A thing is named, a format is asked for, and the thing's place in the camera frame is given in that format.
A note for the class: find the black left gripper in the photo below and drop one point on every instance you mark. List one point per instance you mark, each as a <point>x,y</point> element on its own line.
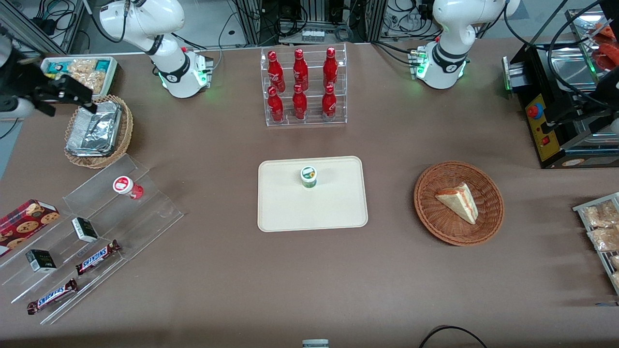
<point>584,107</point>

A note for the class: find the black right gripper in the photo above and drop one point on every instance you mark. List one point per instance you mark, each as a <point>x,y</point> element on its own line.
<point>23,79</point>

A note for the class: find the green gum bottle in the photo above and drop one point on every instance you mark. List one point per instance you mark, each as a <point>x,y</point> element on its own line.
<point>308,176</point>

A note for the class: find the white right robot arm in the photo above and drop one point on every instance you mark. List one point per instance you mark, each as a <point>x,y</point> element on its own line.
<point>180,77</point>

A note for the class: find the red gum bottle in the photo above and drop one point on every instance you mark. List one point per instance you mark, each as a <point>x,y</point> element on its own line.
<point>126,187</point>

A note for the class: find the beige plastic tray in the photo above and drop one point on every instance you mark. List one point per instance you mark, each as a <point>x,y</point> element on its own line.
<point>338,208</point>

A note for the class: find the black sealing machine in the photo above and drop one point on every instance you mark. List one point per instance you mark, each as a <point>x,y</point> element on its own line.
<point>544,140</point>

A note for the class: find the teal snack packet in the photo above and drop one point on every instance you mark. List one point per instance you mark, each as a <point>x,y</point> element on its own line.
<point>102,65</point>
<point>59,67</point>

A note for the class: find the large clear cracker bag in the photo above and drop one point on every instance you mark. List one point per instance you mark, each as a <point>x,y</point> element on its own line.
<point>94,82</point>

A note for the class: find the small clear cracker bag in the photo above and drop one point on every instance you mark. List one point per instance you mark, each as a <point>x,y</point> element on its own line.
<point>82,65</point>

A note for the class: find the silver foil container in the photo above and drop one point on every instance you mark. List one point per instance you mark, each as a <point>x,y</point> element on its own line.
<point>94,130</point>

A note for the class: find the white rectangular snack bin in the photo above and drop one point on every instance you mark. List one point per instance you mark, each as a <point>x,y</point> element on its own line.
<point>114,72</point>

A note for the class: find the light oval wicker basket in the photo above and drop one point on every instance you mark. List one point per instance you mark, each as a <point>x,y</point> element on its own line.
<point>126,130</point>

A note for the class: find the red food packet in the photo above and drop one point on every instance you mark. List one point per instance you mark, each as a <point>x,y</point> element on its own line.
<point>608,50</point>

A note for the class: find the clear bagged snack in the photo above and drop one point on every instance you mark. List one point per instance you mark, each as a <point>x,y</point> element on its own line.
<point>604,239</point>
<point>599,215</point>
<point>615,262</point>
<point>616,279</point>

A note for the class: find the triangular wrapped sandwich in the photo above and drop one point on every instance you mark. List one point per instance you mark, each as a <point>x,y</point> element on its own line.
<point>459,202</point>

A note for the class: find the red cookie box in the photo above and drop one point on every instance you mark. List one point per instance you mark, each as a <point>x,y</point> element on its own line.
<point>24,224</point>

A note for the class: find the small black box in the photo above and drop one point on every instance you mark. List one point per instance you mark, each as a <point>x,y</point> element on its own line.
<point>41,261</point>
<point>85,230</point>

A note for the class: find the clear acrylic stepped display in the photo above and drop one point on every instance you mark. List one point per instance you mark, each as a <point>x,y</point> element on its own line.
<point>145,217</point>

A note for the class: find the brown round wicker basket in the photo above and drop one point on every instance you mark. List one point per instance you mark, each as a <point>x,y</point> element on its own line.
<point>435,222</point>

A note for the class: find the brown snickers bar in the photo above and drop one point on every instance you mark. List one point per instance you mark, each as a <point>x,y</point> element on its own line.
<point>52,296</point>
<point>96,257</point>

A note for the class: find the red cola bottle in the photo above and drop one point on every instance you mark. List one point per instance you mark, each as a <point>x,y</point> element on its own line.
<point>330,69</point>
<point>299,105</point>
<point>275,72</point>
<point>329,105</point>
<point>300,71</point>
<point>275,107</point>

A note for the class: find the clear acrylic bottle rack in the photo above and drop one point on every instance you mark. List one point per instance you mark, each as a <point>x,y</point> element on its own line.
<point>312,121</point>

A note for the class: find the white power strip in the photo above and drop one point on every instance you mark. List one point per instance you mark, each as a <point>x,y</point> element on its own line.
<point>313,35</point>

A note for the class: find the small grey device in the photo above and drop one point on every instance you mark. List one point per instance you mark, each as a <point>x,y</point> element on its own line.
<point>315,344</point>

